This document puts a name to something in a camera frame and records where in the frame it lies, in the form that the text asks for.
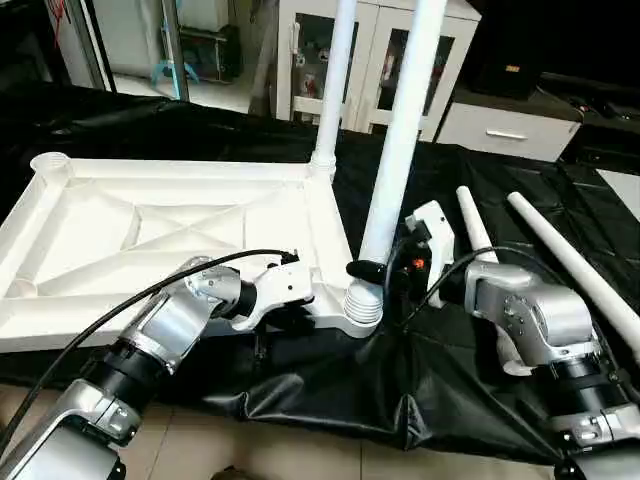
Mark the white flat board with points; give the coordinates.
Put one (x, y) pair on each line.
(622, 190)

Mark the white glass door cabinet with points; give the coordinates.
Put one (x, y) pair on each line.
(375, 65)

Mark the black mat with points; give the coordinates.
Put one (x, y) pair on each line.
(330, 390)

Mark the light blue stand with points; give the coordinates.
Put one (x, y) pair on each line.
(175, 72)

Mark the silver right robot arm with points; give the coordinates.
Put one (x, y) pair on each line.
(540, 320)

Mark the white plastic table leg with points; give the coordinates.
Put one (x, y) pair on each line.
(336, 80)
(472, 225)
(580, 270)
(400, 150)

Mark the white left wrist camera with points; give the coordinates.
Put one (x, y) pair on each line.
(280, 285)

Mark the white drawer unit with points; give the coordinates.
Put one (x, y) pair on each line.
(510, 130)

